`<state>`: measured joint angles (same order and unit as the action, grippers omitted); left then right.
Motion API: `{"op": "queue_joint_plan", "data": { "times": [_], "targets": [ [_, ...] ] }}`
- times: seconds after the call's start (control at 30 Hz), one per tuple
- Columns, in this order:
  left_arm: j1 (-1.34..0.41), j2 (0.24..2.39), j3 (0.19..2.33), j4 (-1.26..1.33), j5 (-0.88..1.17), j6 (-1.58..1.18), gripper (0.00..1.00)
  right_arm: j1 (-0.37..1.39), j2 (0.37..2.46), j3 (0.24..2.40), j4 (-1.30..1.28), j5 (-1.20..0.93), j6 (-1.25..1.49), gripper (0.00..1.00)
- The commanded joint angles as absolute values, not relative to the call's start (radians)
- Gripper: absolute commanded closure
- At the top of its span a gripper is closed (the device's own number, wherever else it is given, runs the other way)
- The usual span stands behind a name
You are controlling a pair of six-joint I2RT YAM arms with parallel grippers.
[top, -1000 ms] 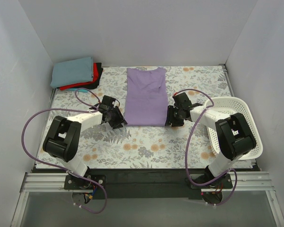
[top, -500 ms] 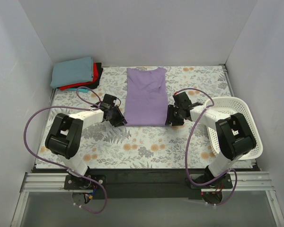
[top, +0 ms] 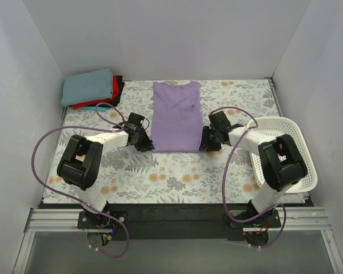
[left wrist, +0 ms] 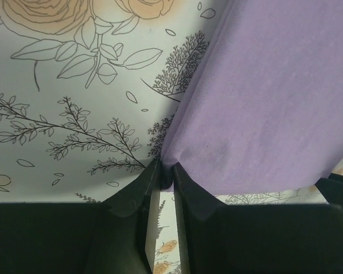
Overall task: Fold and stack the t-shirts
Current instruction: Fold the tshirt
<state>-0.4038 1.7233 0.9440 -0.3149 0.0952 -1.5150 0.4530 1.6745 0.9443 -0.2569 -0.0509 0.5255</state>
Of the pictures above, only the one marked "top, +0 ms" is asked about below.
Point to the aluminium frame rail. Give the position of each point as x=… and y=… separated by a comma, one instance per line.
x=303, y=244

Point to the folded teal t shirt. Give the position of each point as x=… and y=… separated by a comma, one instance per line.
x=93, y=108

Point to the folded red t shirt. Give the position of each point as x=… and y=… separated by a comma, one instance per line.
x=95, y=94

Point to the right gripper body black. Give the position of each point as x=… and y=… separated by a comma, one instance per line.
x=210, y=138

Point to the floral table cloth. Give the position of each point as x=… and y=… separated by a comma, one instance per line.
x=128, y=176

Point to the purple t shirt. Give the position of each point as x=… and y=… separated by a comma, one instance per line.
x=177, y=121

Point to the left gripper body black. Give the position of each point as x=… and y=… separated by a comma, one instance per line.
x=143, y=140

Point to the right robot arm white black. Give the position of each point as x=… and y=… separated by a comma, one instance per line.
x=262, y=204

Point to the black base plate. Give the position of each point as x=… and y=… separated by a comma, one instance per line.
x=172, y=221

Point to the folded grey-blue t shirt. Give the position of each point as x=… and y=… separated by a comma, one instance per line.
x=75, y=85

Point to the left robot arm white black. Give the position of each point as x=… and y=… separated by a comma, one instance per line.
x=81, y=160

